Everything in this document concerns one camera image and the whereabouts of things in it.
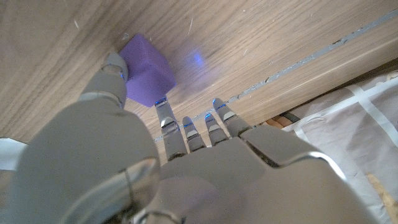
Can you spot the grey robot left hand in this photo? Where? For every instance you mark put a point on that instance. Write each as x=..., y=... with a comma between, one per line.
x=93, y=161

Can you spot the purple magnetic block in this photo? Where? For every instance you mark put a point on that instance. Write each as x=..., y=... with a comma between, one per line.
x=147, y=73

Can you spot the white paper sheet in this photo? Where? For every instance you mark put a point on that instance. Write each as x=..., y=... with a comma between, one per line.
x=11, y=154

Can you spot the printed bookshelf backdrop cloth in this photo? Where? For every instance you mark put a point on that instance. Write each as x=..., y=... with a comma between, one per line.
x=342, y=124

